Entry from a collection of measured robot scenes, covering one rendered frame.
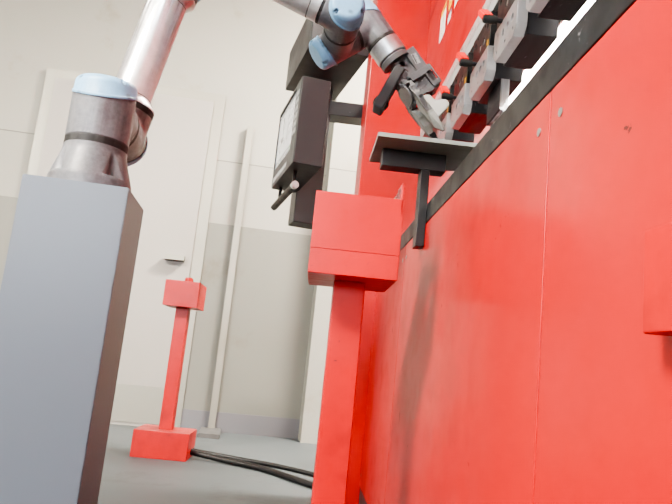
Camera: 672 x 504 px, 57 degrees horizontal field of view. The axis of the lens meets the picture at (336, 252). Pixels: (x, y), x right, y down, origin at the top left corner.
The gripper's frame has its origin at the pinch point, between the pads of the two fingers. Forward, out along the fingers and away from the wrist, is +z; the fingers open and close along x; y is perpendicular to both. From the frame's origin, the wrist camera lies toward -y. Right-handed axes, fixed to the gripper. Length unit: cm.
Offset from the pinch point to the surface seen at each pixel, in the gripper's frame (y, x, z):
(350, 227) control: -33.5, -26.7, 10.9
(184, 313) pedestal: -89, 162, -20
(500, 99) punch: 15.1, -5.1, 2.5
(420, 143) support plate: -7.0, -7.7, 1.6
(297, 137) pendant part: -9, 96, -44
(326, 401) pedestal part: -54, -20, 35
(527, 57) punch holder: 20.0, -15.7, -0.2
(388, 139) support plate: -12.5, -7.8, -2.9
